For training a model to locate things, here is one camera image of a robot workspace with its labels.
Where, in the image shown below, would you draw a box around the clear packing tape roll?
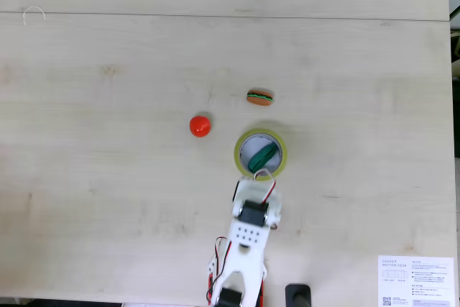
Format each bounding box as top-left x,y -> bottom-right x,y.
234,127 -> 288,182

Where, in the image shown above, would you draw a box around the green toy cucumber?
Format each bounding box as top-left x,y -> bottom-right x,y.
247,143 -> 278,174

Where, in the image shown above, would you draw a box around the red toy strawberry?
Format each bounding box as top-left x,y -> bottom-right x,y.
189,115 -> 212,139

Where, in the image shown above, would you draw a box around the red white gripper cable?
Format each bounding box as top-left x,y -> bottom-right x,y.
253,169 -> 277,204

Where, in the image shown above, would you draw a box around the thin white wire loop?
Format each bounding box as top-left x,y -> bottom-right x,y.
22,5 -> 47,26

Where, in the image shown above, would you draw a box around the toy hamburger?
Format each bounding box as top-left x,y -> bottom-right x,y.
246,88 -> 275,107

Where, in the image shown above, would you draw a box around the white printed paper sheet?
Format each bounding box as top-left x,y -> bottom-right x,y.
377,255 -> 455,307

